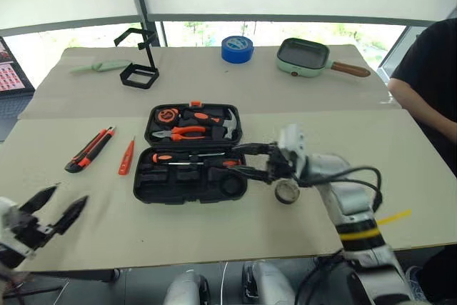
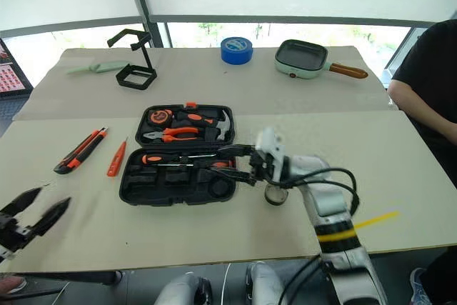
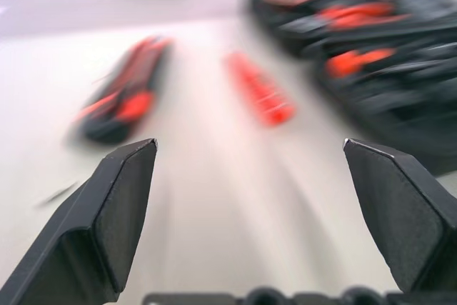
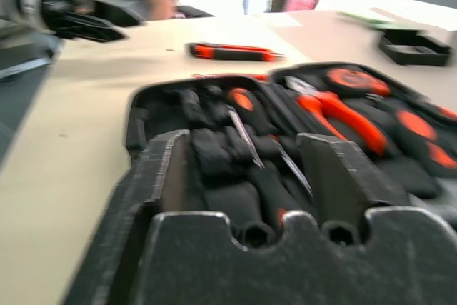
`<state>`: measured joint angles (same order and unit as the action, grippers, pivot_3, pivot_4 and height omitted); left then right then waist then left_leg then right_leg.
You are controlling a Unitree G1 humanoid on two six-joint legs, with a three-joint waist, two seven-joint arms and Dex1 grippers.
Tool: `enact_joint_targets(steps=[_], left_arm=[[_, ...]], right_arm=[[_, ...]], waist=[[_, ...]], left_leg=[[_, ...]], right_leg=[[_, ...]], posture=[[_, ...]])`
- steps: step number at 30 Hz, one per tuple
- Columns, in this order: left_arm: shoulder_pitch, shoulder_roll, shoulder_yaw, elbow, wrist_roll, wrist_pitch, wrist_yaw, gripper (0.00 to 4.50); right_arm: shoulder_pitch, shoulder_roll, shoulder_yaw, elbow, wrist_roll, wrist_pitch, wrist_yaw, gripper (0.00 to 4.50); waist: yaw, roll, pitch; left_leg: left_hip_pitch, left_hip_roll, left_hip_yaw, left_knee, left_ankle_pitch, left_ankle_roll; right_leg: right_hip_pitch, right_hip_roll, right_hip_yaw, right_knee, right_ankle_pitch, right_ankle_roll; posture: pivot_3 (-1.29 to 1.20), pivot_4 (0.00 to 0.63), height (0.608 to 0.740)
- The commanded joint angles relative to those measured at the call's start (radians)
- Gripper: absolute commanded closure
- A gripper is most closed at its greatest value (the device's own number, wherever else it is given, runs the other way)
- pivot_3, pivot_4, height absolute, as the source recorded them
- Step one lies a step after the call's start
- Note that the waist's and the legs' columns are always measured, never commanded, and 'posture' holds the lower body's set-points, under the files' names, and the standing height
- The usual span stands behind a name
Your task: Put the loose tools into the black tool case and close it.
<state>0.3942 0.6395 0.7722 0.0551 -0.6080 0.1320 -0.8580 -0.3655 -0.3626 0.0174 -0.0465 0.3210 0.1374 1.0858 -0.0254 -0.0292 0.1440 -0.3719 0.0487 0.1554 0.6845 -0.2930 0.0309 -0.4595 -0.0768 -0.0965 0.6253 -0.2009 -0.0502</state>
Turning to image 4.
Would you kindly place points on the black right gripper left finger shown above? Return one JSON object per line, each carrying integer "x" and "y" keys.
{"x": 157, "y": 176}

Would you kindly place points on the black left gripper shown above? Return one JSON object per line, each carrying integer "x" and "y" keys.
{"x": 64, "y": 5}

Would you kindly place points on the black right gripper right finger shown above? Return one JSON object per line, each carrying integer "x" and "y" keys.
{"x": 339, "y": 176}

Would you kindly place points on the black zippered case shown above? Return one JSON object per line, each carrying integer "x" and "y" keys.
{"x": 168, "y": 94}

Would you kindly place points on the orange black utility knife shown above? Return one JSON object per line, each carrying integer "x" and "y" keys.
{"x": 228, "y": 53}

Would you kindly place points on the slim orange hand tool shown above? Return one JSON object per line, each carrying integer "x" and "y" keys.
{"x": 232, "y": 76}

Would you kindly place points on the orange capped black screwdriver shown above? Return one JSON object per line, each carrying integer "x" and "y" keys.
{"x": 271, "y": 190}
{"x": 242, "y": 99}

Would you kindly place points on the orange black tape measure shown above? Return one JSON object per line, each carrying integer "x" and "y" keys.
{"x": 348, "y": 78}

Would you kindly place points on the pale green utensil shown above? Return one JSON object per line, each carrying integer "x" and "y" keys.
{"x": 378, "y": 21}

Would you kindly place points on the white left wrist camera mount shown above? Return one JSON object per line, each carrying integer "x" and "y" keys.
{"x": 32, "y": 5}

